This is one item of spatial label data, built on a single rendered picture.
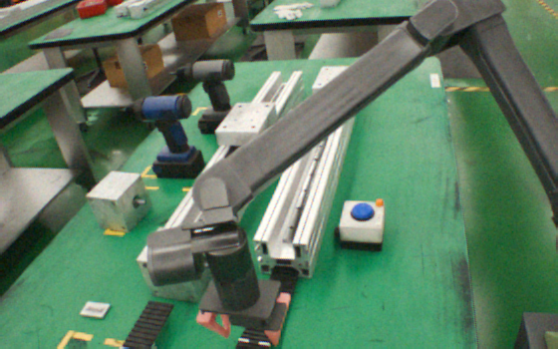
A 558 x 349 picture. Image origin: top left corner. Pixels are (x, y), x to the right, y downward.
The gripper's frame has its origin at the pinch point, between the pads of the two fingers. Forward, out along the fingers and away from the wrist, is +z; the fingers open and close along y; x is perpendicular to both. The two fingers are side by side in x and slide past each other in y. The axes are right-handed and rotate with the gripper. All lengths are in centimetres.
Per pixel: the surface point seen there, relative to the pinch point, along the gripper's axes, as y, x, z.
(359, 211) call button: -12.8, -28.5, -1.7
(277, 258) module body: 0.8, -17.9, 1.5
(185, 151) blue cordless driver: 33, -49, -1
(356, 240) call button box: -12.4, -25.7, 3.1
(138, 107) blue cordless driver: 42, -48, -15
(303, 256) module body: -4.1, -17.7, 0.3
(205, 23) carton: 173, -365, 47
